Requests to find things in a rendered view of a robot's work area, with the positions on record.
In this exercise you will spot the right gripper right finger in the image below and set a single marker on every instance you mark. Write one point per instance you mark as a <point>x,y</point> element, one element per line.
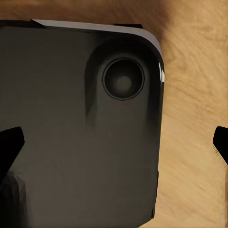
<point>220,141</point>

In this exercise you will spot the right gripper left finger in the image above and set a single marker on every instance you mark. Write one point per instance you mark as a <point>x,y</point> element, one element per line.
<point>11,143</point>

